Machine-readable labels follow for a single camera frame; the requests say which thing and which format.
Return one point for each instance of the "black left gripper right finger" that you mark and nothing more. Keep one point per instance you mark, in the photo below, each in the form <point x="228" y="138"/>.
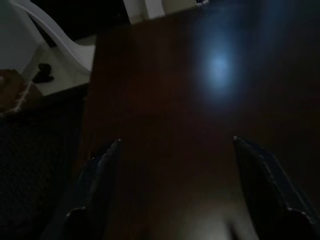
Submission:
<point x="265" y="195"/>

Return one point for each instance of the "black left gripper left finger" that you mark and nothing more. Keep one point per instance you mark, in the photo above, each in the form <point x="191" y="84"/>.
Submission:
<point x="100" y="180"/>

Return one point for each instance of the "black floor mat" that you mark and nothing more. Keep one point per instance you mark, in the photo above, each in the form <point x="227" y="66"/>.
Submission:
<point x="30" y="150"/>

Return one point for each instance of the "small black shoe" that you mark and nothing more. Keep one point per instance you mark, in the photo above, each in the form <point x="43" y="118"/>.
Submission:
<point x="43" y="75"/>

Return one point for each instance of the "long open cardboard box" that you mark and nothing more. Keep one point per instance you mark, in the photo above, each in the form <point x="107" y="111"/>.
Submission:
<point x="10" y="87"/>

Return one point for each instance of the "white plastic chair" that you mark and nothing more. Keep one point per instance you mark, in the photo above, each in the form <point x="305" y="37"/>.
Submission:
<point x="72" y="47"/>

